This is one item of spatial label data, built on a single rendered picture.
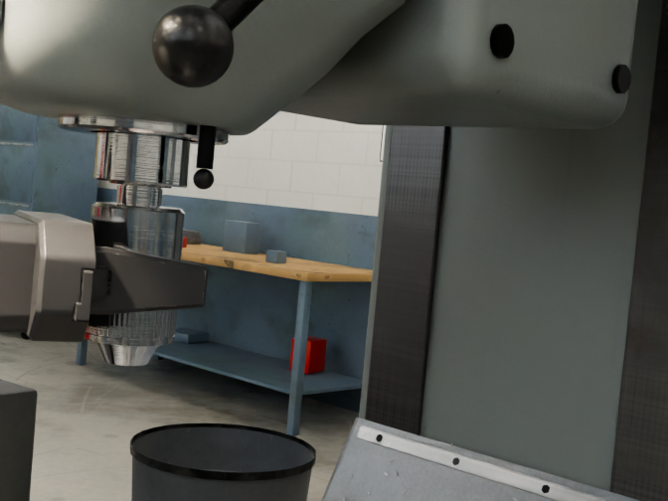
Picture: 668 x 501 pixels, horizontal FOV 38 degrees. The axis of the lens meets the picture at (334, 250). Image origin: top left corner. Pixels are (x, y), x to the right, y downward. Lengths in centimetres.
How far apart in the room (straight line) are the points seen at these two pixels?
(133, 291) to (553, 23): 27
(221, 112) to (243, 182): 636
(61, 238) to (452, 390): 46
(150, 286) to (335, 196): 572
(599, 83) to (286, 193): 592
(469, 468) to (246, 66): 46
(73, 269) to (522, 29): 27
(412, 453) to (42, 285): 47
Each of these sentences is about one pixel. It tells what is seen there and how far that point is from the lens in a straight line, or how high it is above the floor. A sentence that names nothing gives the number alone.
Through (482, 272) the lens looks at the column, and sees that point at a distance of 81.
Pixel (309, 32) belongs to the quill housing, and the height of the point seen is 136.
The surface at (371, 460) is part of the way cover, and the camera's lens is 87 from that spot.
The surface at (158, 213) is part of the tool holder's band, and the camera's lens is 49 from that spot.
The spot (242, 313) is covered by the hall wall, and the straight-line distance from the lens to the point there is 678.
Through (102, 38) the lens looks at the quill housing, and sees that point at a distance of 43.
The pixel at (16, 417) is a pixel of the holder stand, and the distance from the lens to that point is 79.
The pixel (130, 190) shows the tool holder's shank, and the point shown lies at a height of 128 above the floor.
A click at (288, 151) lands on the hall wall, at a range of 652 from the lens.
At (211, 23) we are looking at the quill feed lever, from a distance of 36.
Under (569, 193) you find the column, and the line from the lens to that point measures 77.
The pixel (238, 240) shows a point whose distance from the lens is 633.
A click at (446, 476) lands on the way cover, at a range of 83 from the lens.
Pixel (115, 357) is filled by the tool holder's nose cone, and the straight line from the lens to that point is 51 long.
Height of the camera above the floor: 128
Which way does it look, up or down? 3 degrees down
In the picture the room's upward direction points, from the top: 5 degrees clockwise
